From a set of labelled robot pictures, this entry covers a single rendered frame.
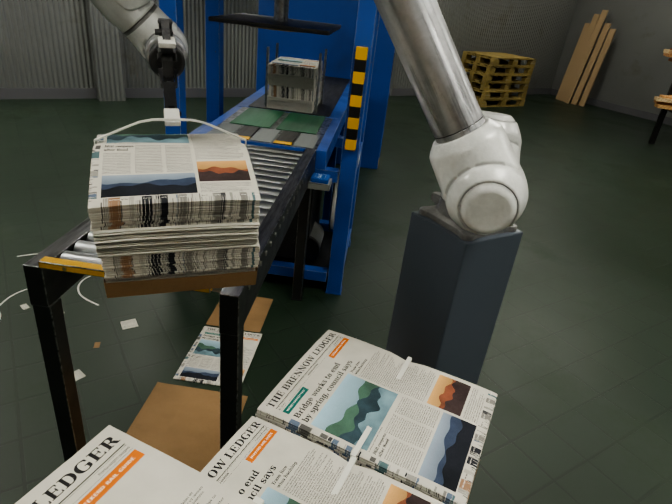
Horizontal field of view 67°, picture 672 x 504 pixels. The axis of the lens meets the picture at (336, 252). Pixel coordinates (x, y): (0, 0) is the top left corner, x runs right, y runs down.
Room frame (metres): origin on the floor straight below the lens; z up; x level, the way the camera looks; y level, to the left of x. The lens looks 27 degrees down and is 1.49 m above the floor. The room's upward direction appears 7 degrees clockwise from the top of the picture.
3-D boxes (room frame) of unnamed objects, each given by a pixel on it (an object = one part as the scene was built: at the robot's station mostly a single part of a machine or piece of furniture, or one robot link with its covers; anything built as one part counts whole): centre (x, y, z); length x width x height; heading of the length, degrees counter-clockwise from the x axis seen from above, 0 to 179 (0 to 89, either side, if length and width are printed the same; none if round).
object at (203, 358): (1.75, 0.45, 0.00); 0.37 x 0.28 x 0.01; 177
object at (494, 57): (9.26, -2.34, 0.39); 1.10 x 0.76 x 0.78; 125
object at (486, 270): (1.19, -0.32, 0.50); 0.20 x 0.20 x 1.00; 35
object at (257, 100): (3.86, 0.35, 0.75); 1.55 x 0.65 x 0.10; 177
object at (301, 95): (3.30, 0.38, 0.93); 0.38 x 0.30 x 0.26; 177
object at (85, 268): (1.05, 0.51, 0.81); 0.43 x 0.03 x 0.02; 87
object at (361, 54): (2.35, -0.01, 1.05); 0.05 x 0.05 x 0.45; 87
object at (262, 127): (2.73, 0.41, 0.75); 0.70 x 0.65 x 0.10; 177
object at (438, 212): (1.21, -0.31, 1.03); 0.22 x 0.18 x 0.06; 35
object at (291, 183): (1.70, 0.21, 0.74); 1.34 x 0.05 x 0.12; 177
